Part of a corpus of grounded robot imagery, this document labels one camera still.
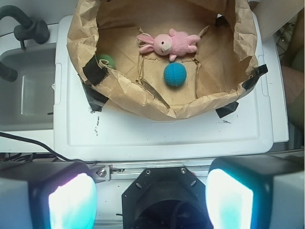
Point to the aluminium frame rail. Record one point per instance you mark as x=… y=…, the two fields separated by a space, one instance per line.
x=131 y=170

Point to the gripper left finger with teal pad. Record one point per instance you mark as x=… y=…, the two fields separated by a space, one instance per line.
x=47 y=195

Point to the blue textured ball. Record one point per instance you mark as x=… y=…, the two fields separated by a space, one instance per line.
x=175 y=74

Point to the brown paper bag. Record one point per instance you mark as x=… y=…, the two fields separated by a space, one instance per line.
x=223 y=70

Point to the white sink basin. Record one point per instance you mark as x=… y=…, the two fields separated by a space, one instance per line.
x=26 y=104

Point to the black faucet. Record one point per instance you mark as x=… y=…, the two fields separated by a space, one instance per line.
x=28 y=28

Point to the pink plush bunny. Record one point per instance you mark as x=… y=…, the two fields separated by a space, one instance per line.
x=174 y=44

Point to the green textured ball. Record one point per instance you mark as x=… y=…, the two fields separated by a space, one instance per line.
x=106 y=60

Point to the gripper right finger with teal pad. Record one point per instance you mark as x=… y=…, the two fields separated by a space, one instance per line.
x=256 y=192

